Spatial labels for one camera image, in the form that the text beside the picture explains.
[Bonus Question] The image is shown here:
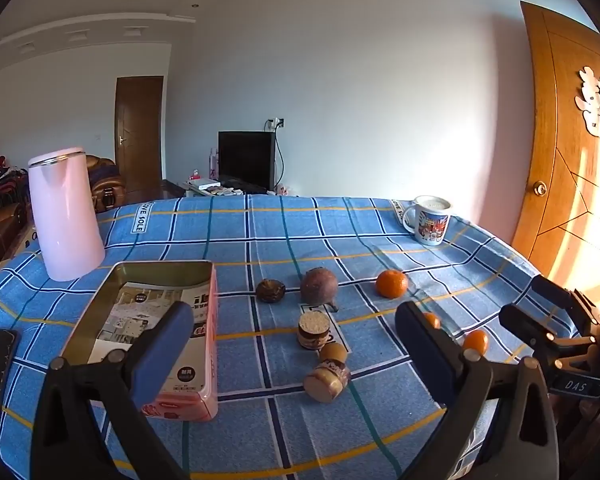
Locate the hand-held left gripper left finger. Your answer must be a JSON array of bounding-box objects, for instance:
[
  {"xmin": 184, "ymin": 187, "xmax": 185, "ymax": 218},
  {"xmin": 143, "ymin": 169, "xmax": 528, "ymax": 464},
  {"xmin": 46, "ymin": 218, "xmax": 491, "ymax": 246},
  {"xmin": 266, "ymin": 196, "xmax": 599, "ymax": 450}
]
[{"xmin": 30, "ymin": 300, "xmax": 196, "ymax": 480}]

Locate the white printed mug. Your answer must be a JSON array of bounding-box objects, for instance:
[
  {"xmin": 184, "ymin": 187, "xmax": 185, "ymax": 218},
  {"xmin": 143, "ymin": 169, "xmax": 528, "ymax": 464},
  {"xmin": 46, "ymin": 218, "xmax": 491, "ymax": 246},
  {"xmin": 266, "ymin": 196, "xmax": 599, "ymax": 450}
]
[{"xmin": 402, "ymin": 195, "xmax": 453, "ymax": 247}]

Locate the purple passion fruit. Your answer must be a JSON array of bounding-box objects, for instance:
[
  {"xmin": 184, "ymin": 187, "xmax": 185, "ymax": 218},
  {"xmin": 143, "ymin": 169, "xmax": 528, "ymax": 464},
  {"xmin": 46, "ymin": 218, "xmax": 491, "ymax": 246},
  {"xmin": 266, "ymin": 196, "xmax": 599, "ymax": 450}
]
[{"xmin": 300, "ymin": 267, "xmax": 340, "ymax": 312}]

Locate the pink electric kettle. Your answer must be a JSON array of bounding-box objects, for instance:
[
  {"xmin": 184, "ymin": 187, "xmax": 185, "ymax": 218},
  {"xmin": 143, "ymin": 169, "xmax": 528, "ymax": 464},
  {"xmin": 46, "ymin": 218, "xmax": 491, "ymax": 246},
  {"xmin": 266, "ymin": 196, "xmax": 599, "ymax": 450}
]
[{"xmin": 27, "ymin": 147, "xmax": 106, "ymax": 282}]

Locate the dark brown room door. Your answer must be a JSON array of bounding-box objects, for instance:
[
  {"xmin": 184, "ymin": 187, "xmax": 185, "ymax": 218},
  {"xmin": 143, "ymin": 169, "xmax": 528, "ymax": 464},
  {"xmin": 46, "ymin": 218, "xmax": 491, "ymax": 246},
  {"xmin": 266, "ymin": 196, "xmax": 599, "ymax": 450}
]
[{"xmin": 115, "ymin": 76, "xmax": 164, "ymax": 192}]

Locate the large orange tangerine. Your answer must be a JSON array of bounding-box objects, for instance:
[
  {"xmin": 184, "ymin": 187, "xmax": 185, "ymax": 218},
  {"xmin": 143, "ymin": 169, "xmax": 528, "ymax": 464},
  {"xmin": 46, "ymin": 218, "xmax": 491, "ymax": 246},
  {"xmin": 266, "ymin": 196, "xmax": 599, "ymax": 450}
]
[{"xmin": 375, "ymin": 269, "xmax": 410, "ymax": 299}]

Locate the pink metal tin box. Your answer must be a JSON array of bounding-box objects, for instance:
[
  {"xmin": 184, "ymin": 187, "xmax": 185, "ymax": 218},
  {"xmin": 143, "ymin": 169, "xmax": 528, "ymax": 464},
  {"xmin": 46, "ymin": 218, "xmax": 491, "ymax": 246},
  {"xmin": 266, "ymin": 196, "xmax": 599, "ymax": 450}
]
[{"xmin": 60, "ymin": 260, "xmax": 220, "ymax": 422}]

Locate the white paper door decoration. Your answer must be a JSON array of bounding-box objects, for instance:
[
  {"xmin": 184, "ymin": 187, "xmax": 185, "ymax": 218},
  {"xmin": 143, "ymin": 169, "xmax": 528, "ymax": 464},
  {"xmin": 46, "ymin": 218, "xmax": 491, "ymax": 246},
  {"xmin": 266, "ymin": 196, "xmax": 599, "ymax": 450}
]
[{"xmin": 575, "ymin": 66, "xmax": 600, "ymax": 137}]

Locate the brown leather armchair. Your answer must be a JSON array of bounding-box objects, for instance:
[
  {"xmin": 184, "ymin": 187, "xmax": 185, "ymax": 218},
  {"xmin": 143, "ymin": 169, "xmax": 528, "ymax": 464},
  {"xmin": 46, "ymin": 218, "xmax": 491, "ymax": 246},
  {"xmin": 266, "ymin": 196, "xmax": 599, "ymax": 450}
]
[{"xmin": 87, "ymin": 156, "xmax": 126, "ymax": 213}]

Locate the blue plaid tablecloth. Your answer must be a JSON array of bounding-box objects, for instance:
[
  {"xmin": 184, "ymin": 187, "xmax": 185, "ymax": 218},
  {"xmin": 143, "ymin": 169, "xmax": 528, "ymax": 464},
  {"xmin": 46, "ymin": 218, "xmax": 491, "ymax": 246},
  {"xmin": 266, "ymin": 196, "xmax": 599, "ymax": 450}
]
[{"xmin": 0, "ymin": 195, "xmax": 581, "ymax": 480}]

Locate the low television cabinet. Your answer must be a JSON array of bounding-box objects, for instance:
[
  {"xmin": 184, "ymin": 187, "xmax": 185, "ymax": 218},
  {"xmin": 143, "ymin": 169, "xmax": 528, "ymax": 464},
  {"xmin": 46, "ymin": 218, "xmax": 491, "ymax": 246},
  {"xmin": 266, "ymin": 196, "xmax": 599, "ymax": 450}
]
[{"xmin": 161, "ymin": 177, "xmax": 293, "ymax": 199}]

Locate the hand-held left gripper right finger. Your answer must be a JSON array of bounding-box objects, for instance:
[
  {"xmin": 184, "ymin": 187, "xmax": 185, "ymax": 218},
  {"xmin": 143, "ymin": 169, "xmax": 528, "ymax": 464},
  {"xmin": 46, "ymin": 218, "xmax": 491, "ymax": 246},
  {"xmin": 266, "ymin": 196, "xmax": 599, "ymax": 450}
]
[{"xmin": 395, "ymin": 301, "xmax": 561, "ymax": 480}]

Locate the light wooden door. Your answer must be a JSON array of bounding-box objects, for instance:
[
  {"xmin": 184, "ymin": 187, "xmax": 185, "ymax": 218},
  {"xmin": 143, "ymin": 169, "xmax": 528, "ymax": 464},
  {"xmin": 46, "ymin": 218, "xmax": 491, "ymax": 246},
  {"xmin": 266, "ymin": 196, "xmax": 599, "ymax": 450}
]
[{"xmin": 510, "ymin": 1, "xmax": 600, "ymax": 306}]

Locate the small jar with grainy lid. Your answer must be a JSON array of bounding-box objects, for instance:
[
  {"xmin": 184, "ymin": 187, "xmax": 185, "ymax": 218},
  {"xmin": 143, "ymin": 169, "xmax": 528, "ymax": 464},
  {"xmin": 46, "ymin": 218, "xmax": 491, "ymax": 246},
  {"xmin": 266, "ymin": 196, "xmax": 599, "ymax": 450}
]
[
  {"xmin": 303, "ymin": 360, "xmax": 352, "ymax": 403},
  {"xmin": 297, "ymin": 311, "xmax": 330, "ymax": 351}
]

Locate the black power cable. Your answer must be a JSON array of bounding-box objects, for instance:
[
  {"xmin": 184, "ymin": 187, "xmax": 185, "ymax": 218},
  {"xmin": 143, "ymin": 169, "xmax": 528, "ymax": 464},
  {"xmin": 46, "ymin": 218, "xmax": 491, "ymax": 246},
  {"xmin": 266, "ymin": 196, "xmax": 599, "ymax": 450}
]
[{"xmin": 274, "ymin": 129, "xmax": 287, "ymax": 190}]

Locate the dark brown dried fruit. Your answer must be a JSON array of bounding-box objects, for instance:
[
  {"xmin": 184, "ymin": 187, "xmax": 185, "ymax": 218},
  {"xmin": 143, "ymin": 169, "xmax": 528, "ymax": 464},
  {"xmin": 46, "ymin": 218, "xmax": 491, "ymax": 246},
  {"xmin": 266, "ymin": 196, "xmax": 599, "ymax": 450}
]
[{"xmin": 255, "ymin": 278, "xmax": 287, "ymax": 304}]

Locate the rack with clothes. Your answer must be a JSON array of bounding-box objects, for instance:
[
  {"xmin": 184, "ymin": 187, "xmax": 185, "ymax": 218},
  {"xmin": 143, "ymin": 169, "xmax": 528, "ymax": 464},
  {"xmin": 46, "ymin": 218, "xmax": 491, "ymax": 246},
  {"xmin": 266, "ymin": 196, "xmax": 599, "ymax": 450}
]
[{"xmin": 0, "ymin": 138, "xmax": 31, "ymax": 208}]

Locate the brown leather sofa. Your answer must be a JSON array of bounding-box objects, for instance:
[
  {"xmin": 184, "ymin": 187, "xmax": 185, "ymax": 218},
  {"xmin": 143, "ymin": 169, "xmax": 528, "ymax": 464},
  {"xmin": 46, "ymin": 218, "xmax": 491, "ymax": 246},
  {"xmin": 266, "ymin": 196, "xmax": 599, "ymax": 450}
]
[{"xmin": 0, "ymin": 200, "xmax": 28, "ymax": 281}]

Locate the printed paper sheet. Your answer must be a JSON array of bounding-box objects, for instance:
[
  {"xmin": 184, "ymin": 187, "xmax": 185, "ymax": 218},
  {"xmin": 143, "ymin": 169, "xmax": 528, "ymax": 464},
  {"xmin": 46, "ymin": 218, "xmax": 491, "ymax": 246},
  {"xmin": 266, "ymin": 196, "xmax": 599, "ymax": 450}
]
[{"xmin": 95, "ymin": 282, "xmax": 212, "ymax": 361}]

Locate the black television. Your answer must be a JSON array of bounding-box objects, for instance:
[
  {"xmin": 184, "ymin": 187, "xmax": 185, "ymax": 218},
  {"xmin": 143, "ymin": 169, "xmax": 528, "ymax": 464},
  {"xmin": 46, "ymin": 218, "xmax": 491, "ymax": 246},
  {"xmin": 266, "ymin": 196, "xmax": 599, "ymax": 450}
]
[{"xmin": 218, "ymin": 131, "xmax": 276, "ymax": 192}]

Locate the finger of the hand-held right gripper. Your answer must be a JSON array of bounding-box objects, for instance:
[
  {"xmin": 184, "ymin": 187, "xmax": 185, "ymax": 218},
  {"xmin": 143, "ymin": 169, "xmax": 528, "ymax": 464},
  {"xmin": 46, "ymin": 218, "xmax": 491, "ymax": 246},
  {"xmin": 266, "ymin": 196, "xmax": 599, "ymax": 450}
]
[
  {"xmin": 499, "ymin": 304, "xmax": 599, "ymax": 372},
  {"xmin": 532, "ymin": 275, "xmax": 600, "ymax": 328}
]

